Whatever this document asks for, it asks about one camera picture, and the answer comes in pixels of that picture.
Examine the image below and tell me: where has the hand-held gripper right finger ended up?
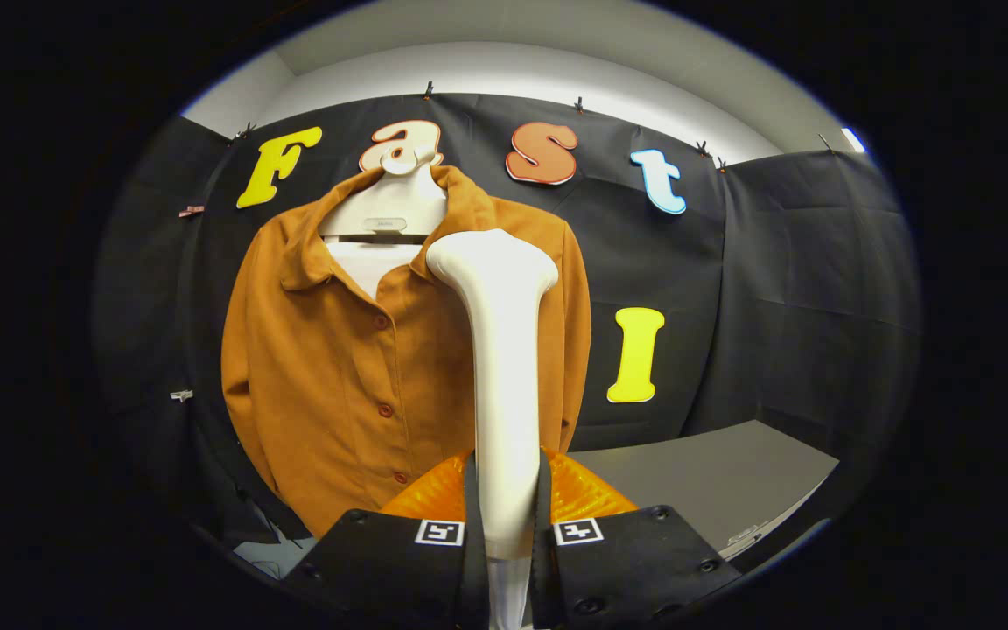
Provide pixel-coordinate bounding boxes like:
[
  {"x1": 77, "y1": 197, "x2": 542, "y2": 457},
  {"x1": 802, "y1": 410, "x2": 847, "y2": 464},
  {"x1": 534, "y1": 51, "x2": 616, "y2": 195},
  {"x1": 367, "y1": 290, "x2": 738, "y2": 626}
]
[{"x1": 532, "y1": 446, "x2": 746, "y2": 630}]

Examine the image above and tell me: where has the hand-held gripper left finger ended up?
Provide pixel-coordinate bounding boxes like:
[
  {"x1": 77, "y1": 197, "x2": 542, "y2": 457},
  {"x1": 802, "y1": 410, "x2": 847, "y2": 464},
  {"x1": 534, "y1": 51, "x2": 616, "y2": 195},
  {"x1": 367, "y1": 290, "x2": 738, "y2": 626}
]
[{"x1": 281, "y1": 449, "x2": 489, "y2": 630}]

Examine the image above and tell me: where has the orange-brown button shirt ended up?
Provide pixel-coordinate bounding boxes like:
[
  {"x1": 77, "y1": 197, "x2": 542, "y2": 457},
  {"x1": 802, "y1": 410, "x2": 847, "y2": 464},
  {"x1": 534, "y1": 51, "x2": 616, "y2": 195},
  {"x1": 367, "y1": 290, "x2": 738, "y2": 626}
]
[{"x1": 221, "y1": 164, "x2": 592, "y2": 539}]

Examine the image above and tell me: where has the white garment steamer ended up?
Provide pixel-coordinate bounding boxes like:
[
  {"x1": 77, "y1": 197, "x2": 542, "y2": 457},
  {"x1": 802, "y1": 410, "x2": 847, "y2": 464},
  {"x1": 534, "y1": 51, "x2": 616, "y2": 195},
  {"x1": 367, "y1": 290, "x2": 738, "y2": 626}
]
[{"x1": 425, "y1": 229, "x2": 560, "y2": 630}]

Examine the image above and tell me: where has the black backdrop cloth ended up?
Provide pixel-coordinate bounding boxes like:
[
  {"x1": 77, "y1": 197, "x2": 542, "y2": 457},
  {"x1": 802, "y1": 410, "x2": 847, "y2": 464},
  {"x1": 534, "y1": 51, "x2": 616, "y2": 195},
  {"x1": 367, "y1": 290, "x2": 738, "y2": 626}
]
[{"x1": 93, "y1": 92, "x2": 921, "y2": 570}]

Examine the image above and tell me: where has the white mannequin torso stand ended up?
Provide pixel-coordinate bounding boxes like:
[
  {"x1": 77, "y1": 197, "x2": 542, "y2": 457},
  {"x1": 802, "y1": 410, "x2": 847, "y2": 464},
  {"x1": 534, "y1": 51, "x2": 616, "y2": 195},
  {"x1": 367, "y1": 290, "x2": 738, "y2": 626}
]
[{"x1": 318, "y1": 144, "x2": 450, "y2": 300}]

